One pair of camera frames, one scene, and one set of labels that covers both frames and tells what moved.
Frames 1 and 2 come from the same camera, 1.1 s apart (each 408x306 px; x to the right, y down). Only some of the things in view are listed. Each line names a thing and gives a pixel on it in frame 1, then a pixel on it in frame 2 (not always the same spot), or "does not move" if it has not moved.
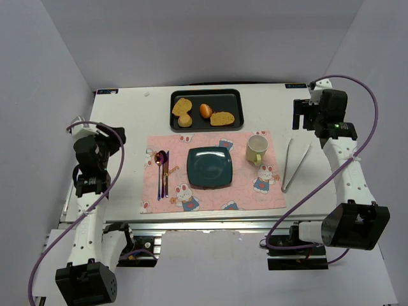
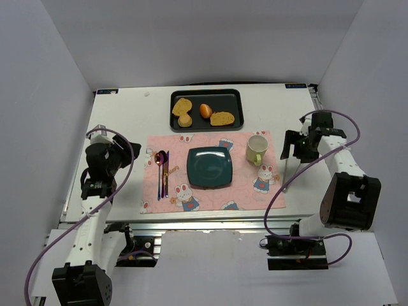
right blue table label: [295, 85] does not move
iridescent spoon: [157, 159] does not move
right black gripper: [301, 114] -> [291, 144]
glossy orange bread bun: [205, 110] does not move
